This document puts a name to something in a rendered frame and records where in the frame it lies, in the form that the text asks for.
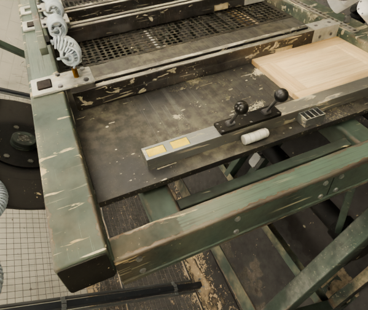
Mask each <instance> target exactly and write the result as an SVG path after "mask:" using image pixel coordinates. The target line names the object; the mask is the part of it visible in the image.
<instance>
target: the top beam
mask: <svg viewBox="0 0 368 310"><path fill-rule="evenodd" d="M24 6H30V4H29V0H18V9H19V14H20V23H21V28H22V37H23V46H24V51H25V60H26V69H27V74H28V83H29V92H30V97H31V106H32V111H33V120H34V129H35V134H36V143H37V151H38V157H39V166H40V171H41V180H42V189H43V193H44V202H45V211H46V217H47V226H48V230H49V239H50V248H51V254H52V263H53V270H54V272H55V274H56V275H57V276H58V277H59V279H60V280H61V281H62V283H63V284H64V285H65V287H66V288H67V289H68V291H69V292H71V293H75V292H78V291H79V290H82V289H84V288H87V287H89V286H91V285H94V284H97V283H99V282H101V281H104V280H106V279H109V278H111V277H113V276H115V274H116V273H117V270H116V267H115V266H114V263H113V261H112V258H111V254H110V251H109V247H108V243H107V240H106V239H107V238H108V237H107V235H106V231H105V228H104V224H103V220H102V217H101V214H100V210H99V206H98V203H97V200H96V196H95V192H94V189H93V185H92V181H91V179H90V175H89V172H88V168H87V164H86V161H85V157H84V153H83V150H82V147H81V143H80V140H79V136H78V133H77V129H76V125H75V122H74V118H73V116H72V112H71V108H70V105H69V101H68V97H67V94H66V91H65V90H62V91H59V92H55V93H51V94H48V95H43V96H41V97H36V98H33V94H32V89H31V80H34V79H39V78H43V77H46V76H51V75H54V74H55V73H60V69H59V66H58V62H57V58H56V55H55V51H54V49H53V45H52V43H51V45H47V48H48V51H49V54H47V55H41V53H40V50H39V46H38V43H37V37H36V32H35V30H33V31H27V32H23V25H22V22H26V21H30V20H33V17H32V14H29V15H23V16H21V12H20V8H21V7H24Z"/></svg>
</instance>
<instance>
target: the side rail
mask: <svg viewBox="0 0 368 310"><path fill-rule="evenodd" d="M365 183H368V140H366V141H363V142H360V143H358V144H355V145H353V146H350V147H347V148H345V149H341V150H340V151H337V152H334V153H332V154H328V155H327V156H324V157H321V158H319V159H315V160H314V161H311V162H307V163H306V164H302V165H300V166H298V167H294V168H293V169H289V170H287V171H285V172H281V173H279V174H276V175H274V176H272V177H268V178H266V179H263V180H261V181H258V182H255V183H253V184H250V185H247V186H245V187H242V188H240V189H237V190H234V191H232V192H229V193H227V194H224V195H221V196H219V197H216V198H214V199H211V200H208V201H206V202H203V203H201V204H198V205H195V206H193V207H190V208H188V209H185V210H182V211H180V212H177V213H174V214H172V215H169V216H167V217H164V218H161V219H159V220H156V221H153V222H151V223H148V224H146V225H143V226H140V227H138V228H135V229H132V230H130V231H127V232H124V233H122V234H119V235H117V236H114V237H111V238H109V241H110V244H111V248H112V252H113V255H114V259H115V260H114V261H113V263H114V266H115V267H116V269H117V272H118V273H119V276H120V278H121V281H122V283H123V284H124V285H127V284H129V283H131V282H134V281H136V280H138V279H141V278H143V277H146V276H148V275H150V274H153V273H155V272H157V271H159V270H162V269H164V268H167V267H169V266H171V265H174V264H176V263H179V262H180V261H183V260H186V259H188V258H190V257H192V256H195V255H198V254H199V253H202V252H205V251H207V250H209V249H211V248H214V247H217V246H218V245H221V244H223V243H226V242H228V241H230V240H233V239H235V238H238V237H240V236H242V235H245V234H247V233H250V232H251V231H254V230H257V229H259V228H261V227H263V226H266V225H269V224H270V223H273V222H275V221H278V220H280V219H282V218H285V217H288V216H290V215H292V214H294V213H297V212H299V211H301V210H304V209H306V208H309V207H311V206H313V205H316V204H318V203H320V202H322V201H325V200H327V199H330V198H332V197H334V196H337V195H339V194H341V193H344V192H346V191H349V190H351V189H353V188H356V187H358V186H361V185H363V184H365Z"/></svg>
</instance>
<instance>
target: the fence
mask: <svg viewBox="0 0 368 310"><path fill-rule="evenodd" d="M364 97H368V77H364V78H361V79H358V80H355V81H352V82H348V83H346V84H342V85H339V86H336V87H333V88H330V89H327V90H324V91H320V92H317V93H314V94H311V95H307V96H305V97H302V98H298V99H296V100H292V101H289V102H286V103H283V104H280V105H276V106H275V107H276V108H277V109H278V110H279V111H281V112H282V114H281V116H279V117H276V118H273V119H270V120H267V121H264V122H260V123H258V124H254V125H251V126H249V127H245V128H243V129H240V130H236V131H234V132H230V133H227V134H225V135H221V134H220V133H219V132H218V131H217V129H216V128H215V126H211V127H208V128H205V129H201V130H198V131H196V132H192V133H188V134H186V135H183V136H180V137H176V138H173V139H170V140H167V141H164V142H161V143H157V144H155V145H152V146H148V147H145V148H142V149H141V152H142V155H143V160H144V162H145V164H146V166H147V168H148V170H152V169H155V168H157V167H161V166H163V165H167V164H170V163H172V162H176V161H178V160H181V159H184V158H187V157H190V156H193V155H196V154H199V153H202V152H205V151H208V150H211V149H214V148H217V147H219V146H222V145H226V144H228V143H231V142H234V141H237V140H241V136H242V135H244V134H247V133H250V132H253V131H256V130H259V129H264V128H266V129H268V130H270V129H273V128H275V127H279V126H281V125H285V124H288V123H290V122H293V121H296V120H297V117H298V114H299V113H301V112H303V111H306V110H309V109H312V108H316V107H318V108H319V109H320V110H321V111H326V110H329V109H331V108H335V107H337V106H340V105H344V104H346V103H349V102H352V101H355V100H359V99H361V98H364ZM185 137H186V138H187V139H188V141H189V143H190V144H188V145H184V146H181V147H178V148H175V149H173V148H172V146H171V144H170V142H172V141H176V140H179V139H182V138H185ZM160 145H163V146H164V148H165V149H166V152H164V153H160V154H156V155H154V156H151V157H149V156H148V155H147V153H146V150H147V149H151V148H154V147H156V146H160Z"/></svg>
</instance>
